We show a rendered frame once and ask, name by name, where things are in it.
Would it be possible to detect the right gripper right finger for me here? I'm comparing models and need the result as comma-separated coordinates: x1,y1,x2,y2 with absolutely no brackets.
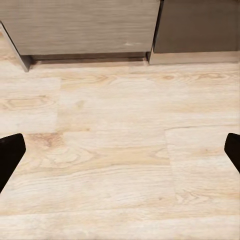
224,132,240,172

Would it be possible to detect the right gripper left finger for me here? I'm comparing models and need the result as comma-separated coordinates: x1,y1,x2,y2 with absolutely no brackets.
0,133,26,193

